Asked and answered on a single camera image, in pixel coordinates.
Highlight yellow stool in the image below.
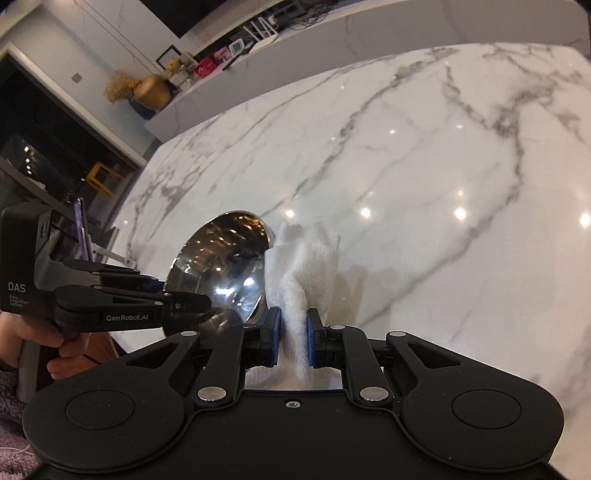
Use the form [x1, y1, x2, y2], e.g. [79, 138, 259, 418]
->
[89, 161, 129, 195]

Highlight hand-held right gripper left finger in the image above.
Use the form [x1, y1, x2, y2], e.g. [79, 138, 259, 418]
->
[124, 308, 282, 408]

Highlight dried flower bunch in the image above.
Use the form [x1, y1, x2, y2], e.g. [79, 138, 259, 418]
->
[103, 69, 142, 103]

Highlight person's left hand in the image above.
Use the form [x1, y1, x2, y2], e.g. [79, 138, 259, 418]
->
[0, 312, 114, 378]

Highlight white router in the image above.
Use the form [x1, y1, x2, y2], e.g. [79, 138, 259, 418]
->
[242, 16, 282, 44]

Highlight white cloth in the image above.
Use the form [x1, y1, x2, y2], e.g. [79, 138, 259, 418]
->
[244, 220, 345, 393]

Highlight blue steel-lined bowl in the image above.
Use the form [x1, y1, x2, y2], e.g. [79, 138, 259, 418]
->
[161, 209, 278, 340]

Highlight tangled black cables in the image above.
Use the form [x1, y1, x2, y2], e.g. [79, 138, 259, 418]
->
[276, 0, 334, 24]

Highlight gold vase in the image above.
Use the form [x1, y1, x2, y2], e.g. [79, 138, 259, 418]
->
[133, 73, 173, 111]

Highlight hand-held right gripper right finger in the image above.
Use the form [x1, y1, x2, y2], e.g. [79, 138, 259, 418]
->
[306, 308, 467, 408]

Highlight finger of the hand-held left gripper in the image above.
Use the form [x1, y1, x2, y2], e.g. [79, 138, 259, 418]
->
[60, 257, 168, 297]
[54, 285, 214, 332]

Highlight purple fuzzy garment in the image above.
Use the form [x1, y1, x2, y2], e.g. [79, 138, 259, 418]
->
[0, 364, 48, 480]

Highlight dark picture frame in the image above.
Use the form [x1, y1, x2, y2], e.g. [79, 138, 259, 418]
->
[155, 44, 182, 70]

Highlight teddy bear bouquet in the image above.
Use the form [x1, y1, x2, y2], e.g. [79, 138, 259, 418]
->
[165, 56, 195, 86]

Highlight purple phone on stand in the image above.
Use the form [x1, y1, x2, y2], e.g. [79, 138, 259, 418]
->
[73, 197, 140, 269]

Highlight marble television console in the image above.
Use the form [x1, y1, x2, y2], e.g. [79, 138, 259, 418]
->
[145, 0, 445, 142]

